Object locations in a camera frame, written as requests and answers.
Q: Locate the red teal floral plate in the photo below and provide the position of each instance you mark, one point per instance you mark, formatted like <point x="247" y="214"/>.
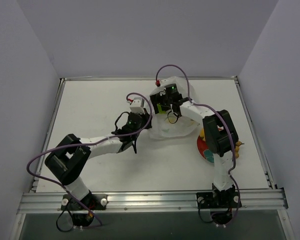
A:
<point x="204" y="150"/>

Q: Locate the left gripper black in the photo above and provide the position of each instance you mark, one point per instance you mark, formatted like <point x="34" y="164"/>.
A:
<point x="145" y="120"/>

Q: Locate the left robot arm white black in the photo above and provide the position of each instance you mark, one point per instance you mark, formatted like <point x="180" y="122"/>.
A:
<point x="67" y="164"/>

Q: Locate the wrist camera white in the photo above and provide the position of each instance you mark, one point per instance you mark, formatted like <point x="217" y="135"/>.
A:
<point x="137" y="106"/>
<point x="160" y="83"/>

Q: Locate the white plastic bag lemon print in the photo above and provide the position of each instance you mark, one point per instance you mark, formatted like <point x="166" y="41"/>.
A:
<point x="171" y="124"/>

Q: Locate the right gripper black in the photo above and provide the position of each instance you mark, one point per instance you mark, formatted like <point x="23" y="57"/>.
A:
<point x="159" y="102"/>

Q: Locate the aluminium front rail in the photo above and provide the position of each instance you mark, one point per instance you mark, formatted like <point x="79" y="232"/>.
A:
<point x="153" y="201"/>

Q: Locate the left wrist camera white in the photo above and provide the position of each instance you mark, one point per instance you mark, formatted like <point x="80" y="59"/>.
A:
<point x="137" y="106"/>

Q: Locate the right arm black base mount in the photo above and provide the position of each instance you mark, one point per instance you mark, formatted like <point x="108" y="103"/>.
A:
<point x="218" y="200"/>

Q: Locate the yellow fake fruit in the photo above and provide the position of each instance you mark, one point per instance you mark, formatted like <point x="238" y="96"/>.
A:
<point x="202" y="135"/>

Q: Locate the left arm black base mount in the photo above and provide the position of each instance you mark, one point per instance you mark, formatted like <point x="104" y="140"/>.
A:
<point x="93" y="202"/>

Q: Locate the yellow fake longan bunch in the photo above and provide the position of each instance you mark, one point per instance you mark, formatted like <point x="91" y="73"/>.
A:
<point x="237" y="148"/>

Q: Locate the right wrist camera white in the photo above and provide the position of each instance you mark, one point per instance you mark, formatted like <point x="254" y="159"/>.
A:
<point x="160" y="83"/>

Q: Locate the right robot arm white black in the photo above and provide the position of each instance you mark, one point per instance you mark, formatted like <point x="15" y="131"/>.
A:
<point x="219" y="132"/>

